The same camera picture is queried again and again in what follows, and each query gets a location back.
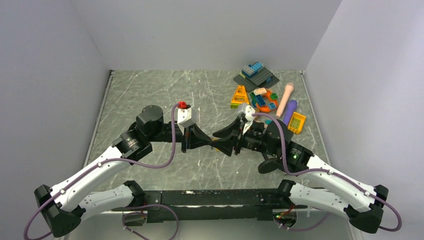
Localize blue grey lego stack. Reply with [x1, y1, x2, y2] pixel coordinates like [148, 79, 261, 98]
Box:
[240, 62, 266, 79]

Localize purple cable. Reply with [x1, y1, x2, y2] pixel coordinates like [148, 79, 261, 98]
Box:
[23, 103, 180, 240]
[252, 112, 403, 232]

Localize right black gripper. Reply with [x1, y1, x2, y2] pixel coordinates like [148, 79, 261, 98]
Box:
[209, 116, 280, 156]

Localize pink toy microphone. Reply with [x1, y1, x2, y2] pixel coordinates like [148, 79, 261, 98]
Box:
[276, 82, 295, 118]

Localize orange ring toy with bricks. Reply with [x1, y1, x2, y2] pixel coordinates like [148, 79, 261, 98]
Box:
[249, 88, 279, 113]

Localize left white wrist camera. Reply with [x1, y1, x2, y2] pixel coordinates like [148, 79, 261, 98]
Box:
[177, 101, 198, 130]

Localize dark grey lego baseplate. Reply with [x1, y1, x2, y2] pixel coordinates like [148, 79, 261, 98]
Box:
[233, 68, 280, 92]

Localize black microphone stand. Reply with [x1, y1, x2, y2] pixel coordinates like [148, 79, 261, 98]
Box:
[257, 153, 286, 174]

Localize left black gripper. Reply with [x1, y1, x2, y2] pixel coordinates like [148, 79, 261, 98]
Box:
[148, 122, 212, 153]

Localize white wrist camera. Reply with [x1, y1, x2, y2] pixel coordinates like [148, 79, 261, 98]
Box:
[177, 101, 198, 130]
[237, 102, 256, 135]

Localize orange triangular toy block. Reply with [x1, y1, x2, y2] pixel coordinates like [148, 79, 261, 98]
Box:
[230, 85, 250, 109]

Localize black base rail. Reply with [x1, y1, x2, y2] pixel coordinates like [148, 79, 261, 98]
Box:
[115, 180, 316, 223]

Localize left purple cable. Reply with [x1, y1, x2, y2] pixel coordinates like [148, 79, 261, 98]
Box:
[23, 103, 180, 240]

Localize purple toy microphone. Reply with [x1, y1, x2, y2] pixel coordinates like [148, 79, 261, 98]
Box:
[282, 99, 298, 126]

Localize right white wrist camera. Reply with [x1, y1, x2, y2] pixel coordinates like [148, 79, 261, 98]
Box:
[237, 102, 256, 135]

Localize yellow window toy block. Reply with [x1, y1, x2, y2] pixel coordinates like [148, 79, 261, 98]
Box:
[287, 112, 306, 135]

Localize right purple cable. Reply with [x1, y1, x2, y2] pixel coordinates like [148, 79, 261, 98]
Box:
[252, 112, 403, 232]

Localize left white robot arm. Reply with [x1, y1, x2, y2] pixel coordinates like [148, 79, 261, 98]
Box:
[34, 102, 212, 238]

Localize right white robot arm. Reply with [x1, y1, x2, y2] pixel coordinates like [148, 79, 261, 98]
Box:
[211, 116, 389, 234]

